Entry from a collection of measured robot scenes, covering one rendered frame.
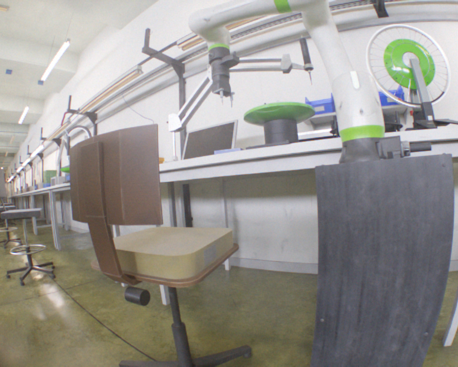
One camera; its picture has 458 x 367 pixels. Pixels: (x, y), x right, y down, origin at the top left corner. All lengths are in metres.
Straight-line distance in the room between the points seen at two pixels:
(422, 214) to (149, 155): 0.56
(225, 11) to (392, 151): 0.71
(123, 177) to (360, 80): 0.60
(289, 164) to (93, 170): 0.74
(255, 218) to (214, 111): 1.10
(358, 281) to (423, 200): 0.23
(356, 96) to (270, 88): 1.55
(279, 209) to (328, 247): 1.42
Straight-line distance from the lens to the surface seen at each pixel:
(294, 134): 0.97
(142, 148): 0.48
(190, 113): 1.32
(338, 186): 0.55
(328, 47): 0.89
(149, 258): 0.58
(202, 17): 0.95
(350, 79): 0.64
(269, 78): 2.16
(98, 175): 0.52
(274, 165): 1.00
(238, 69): 1.29
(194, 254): 0.55
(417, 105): 1.36
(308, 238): 1.95
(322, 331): 0.69
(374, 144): 0.60
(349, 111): 0.62
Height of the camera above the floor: 0.77
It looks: 1 degrees up
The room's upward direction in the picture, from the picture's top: 4 degrees counter-clockwise
